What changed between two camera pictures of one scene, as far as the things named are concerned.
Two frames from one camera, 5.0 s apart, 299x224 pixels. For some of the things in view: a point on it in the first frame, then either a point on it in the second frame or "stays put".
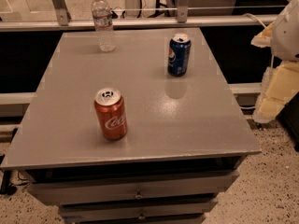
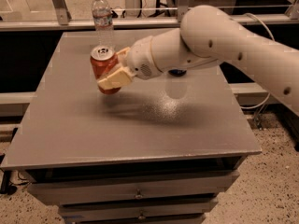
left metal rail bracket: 60,5 stays put
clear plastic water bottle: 103,19 stays put
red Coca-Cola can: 111,109 to 103,59
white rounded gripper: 287,35 to 140,58
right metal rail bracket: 182,1 stays put
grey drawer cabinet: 185,143 stays put
